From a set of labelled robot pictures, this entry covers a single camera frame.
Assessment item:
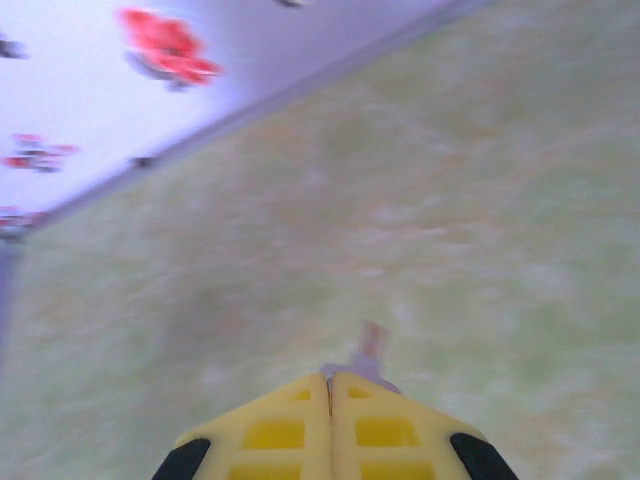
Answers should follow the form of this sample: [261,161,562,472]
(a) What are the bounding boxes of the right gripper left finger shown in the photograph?
[152,373,332,480]

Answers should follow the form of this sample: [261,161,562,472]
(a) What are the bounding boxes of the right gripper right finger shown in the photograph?
[328,372,519,480]

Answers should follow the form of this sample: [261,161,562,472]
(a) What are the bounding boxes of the small silver key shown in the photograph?
[322,321,401,396]

